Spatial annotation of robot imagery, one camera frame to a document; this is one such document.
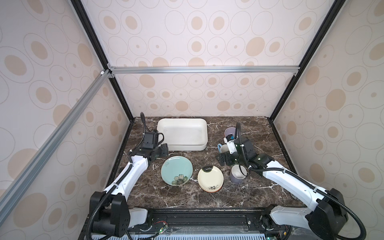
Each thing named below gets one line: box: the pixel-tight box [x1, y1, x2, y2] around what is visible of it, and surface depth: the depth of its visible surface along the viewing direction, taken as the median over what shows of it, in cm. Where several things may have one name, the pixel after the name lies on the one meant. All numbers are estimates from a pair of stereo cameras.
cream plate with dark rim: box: [197, 165, 224, 193], surface depth 87 cm
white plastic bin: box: [157, 118, 208, 151], surface depth 112 cm
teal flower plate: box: [161, 156, 194, 187], surface depth 92 cm
